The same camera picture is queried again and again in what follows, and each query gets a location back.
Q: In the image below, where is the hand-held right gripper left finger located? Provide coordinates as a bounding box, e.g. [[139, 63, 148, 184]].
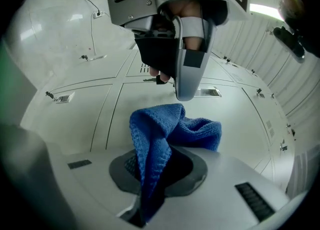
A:
[[46, 146, 142, 230]]

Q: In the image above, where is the bank of grey locker doors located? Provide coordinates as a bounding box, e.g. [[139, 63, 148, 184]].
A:
[[19, 47, 301, 200]]

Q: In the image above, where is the white power cable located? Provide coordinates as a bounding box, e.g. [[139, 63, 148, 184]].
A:
[[90, 16, 98, 57]]

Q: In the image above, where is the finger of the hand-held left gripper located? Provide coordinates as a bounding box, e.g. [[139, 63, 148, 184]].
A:
[[172, 15, 218, 101]]

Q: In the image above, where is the person's left hand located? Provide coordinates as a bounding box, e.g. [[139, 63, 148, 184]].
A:
[[149, 0, 203, 84]]

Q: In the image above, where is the blue microfibre cloth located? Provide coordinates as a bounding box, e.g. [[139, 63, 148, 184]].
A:
[[129, 103, 223, 225]]

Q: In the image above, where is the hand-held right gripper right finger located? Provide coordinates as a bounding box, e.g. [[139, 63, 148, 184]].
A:
[[149, 145, 291, 230]]

